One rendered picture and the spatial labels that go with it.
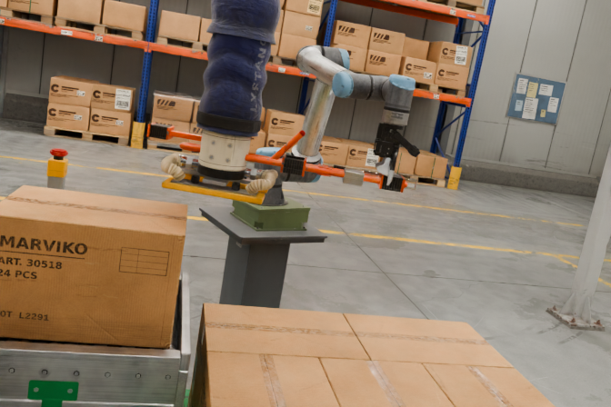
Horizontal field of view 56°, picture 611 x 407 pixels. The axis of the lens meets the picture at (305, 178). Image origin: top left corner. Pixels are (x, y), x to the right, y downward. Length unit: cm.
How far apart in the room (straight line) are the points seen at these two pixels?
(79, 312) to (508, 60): 1100
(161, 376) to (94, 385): 20
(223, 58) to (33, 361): 109
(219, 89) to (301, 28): 743
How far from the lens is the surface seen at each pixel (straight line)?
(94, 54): 1048
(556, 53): 1287
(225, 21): 194
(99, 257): 193
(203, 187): 195
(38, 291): 201
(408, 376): 216
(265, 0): 194
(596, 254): 492
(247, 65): 193
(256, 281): 292
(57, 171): 258
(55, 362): 194
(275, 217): 279
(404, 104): 199
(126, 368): 193
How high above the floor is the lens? 151
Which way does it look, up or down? 10 degrees down
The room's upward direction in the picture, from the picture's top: 10 degrees clockwise
